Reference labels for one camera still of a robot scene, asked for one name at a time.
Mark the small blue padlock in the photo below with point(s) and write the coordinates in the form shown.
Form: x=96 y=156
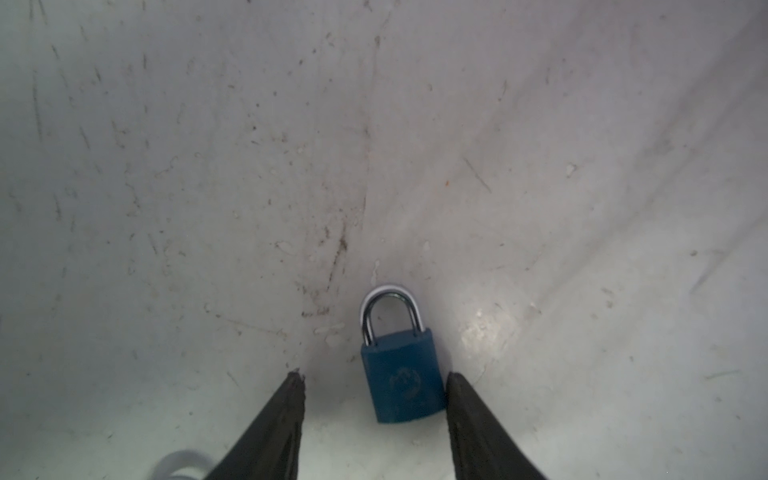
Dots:
x=401 y=368

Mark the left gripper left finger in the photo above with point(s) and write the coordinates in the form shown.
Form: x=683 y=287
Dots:
x=269 y=447

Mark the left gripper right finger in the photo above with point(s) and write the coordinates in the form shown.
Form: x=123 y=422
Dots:
x=481 y=447

